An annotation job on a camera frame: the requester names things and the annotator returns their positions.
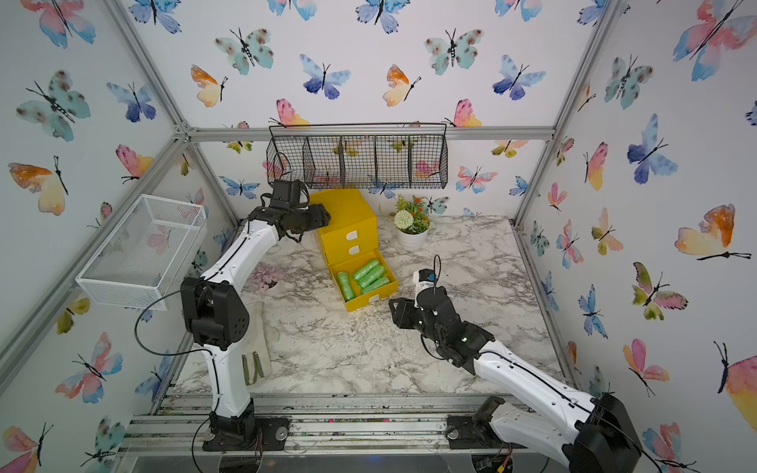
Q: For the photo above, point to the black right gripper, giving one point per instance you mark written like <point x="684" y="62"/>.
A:
<point x="405" y="309"/>

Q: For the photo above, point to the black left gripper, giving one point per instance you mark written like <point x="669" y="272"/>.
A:
<point x="318" y="217"/>

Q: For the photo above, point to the green trash bag roll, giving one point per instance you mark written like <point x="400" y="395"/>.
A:
<point x="366" y="269"/>
<point x="380" y="282"/>
<point x="344" y="283"/>
<point x="372" y="277"/>

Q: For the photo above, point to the yellow plastic drawer unit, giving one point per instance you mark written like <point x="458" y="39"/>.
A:
<point x="350" y="241"/>

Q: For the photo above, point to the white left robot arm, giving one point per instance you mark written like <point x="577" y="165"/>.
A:
<point x="215" y="315"/>

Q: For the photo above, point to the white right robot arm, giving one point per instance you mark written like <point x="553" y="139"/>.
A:
<point x="582" y="432"/>

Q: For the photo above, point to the pink flower in white pot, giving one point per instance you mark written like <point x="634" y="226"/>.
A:
<point x="266" y="278"/>

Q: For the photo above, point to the green plant in white pot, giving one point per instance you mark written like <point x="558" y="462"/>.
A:
<point x="412" y="222"/>

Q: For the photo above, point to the white green work glove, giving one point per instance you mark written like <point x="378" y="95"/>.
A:
<point x="255" y="354"/>

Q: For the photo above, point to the black wire wall basket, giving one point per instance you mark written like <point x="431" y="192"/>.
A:
<point x="379" y="157"/>

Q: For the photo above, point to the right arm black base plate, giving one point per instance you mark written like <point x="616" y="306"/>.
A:
<point x="474" y="431"/>

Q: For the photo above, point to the white mesh wall basket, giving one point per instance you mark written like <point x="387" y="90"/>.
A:
<point x="145" y="255"/>

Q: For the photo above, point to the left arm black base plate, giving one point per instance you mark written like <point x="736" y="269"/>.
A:
<point x="247" y="434"/>

